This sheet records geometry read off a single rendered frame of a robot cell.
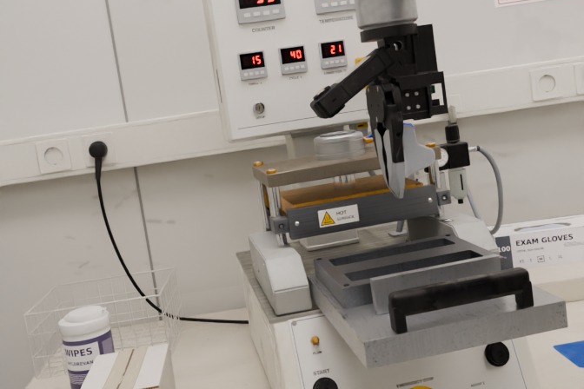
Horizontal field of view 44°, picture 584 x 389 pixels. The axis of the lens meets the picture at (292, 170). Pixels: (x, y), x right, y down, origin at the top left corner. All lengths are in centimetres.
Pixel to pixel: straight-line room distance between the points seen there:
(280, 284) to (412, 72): 33
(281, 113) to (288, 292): 40
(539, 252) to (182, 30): 90
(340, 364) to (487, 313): 27
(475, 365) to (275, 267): 30
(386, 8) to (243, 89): 45
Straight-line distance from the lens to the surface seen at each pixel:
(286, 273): 100
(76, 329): 131
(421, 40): 92
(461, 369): 103
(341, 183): 116
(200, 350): 148
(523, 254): 157
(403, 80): 89
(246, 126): 127
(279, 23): 129
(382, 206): 109
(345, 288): 84
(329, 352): 99
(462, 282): 76
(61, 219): 174
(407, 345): 76
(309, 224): 107
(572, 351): 128
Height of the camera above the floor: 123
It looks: 6 degrees down
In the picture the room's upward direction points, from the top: 8 degrees counter-clockwise
